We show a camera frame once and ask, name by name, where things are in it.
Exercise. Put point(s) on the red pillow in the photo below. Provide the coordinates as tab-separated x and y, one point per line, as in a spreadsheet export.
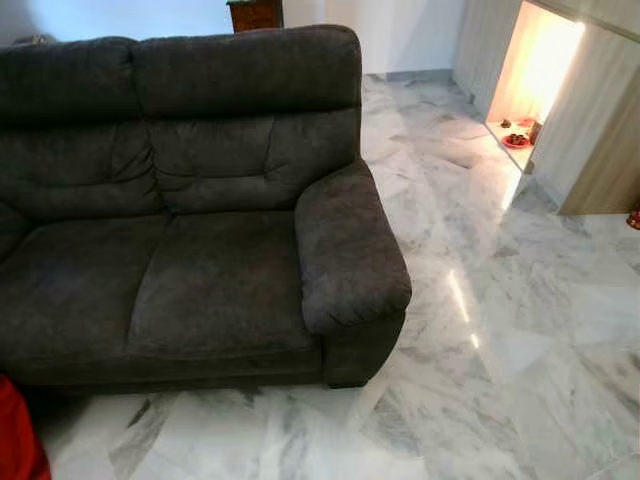
15	440

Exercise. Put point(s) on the dark grey fabric sofa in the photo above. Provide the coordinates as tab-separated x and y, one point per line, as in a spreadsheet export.
200	250

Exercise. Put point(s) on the red patterned ornament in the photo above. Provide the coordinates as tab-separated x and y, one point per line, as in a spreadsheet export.
634	218

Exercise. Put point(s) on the red bowl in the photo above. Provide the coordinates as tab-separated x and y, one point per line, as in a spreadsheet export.
517	140

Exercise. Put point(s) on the dark wooden cabinet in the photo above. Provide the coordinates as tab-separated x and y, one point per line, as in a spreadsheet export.
255	14

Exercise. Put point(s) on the light wood wall unit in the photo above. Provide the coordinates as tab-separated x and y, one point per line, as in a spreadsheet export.
600	120

